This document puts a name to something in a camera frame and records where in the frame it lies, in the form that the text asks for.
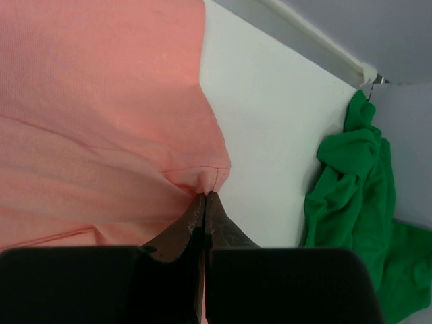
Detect crumpled green t-shirt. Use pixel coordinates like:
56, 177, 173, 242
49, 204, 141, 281
304, 91, 431, 323

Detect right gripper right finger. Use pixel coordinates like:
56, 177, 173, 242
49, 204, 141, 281
205, 192, 385, 323

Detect aluminium rear table rail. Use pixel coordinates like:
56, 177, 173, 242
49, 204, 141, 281
261, 1, 389, 88

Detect pink polo shirt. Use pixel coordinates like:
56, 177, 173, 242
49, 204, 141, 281
1, 1, 231, 250

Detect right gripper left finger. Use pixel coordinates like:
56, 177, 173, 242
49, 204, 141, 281
1, 194, 206, 323

